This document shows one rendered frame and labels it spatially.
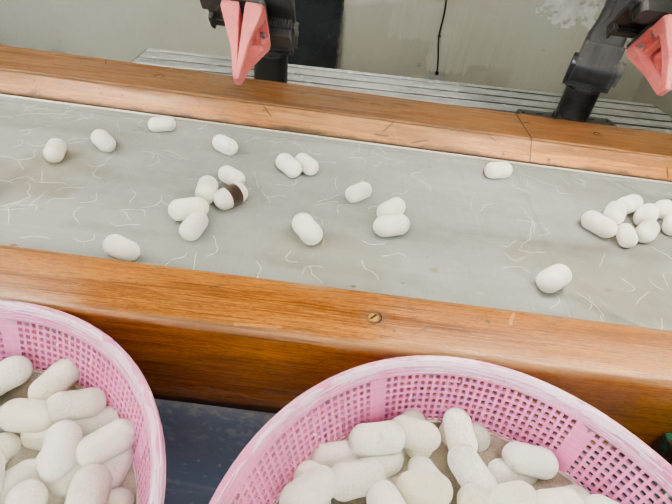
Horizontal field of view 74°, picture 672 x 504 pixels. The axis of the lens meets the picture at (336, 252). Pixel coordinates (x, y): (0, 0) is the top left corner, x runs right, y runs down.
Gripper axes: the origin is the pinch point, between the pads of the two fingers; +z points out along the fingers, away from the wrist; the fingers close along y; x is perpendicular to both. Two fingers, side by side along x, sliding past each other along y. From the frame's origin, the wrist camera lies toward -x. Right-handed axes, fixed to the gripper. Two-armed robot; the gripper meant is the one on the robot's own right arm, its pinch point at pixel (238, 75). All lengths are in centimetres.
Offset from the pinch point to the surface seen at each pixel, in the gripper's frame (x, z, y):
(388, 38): 154, -129, 28
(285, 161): 0.8, 9.1, 6.5
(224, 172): -1.2, 11.9, 0.8
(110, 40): 160, -112, -113
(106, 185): -1.8, 15.0, -10.3
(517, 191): 4.4, 7.7, 33.3
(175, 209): -6.0, 17.7, -1.6
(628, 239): -2.4, 14.1, 41.7
